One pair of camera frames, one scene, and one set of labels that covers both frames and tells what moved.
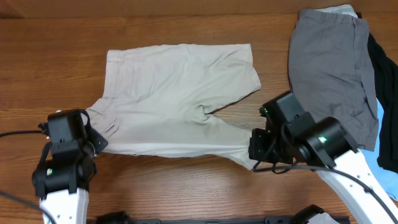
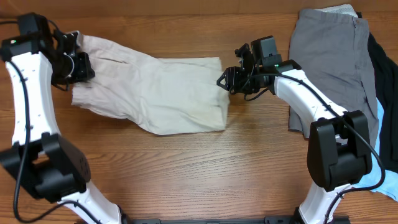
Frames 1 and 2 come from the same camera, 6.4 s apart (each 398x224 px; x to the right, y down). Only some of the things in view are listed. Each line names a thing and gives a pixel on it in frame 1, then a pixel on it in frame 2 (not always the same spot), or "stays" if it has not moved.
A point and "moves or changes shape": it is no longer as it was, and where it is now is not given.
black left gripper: (99, 141) to (84, 73)
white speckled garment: (346, 9) stays
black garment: (386, 76) stays
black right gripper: (260, 152) to (231, 75)
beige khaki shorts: (153, 99) moves or changes shape
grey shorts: (331, 71) stays
